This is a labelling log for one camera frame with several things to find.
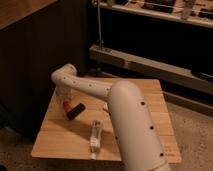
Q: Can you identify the small red pepper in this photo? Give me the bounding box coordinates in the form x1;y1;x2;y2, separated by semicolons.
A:
63;101;71;113

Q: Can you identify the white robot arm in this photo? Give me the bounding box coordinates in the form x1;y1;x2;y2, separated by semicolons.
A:
51;64;171;171

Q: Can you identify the black rectangular block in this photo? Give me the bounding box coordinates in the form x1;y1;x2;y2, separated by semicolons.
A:
66;103;86;120

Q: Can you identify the white remote controller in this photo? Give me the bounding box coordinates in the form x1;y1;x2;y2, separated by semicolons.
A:
89;120;103;160

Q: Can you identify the dark wooden cabinet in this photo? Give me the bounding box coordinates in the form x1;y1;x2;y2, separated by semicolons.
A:
0;0;88;140

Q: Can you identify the metal shelf rack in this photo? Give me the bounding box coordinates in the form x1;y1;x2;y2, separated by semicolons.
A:
89;4;213;116

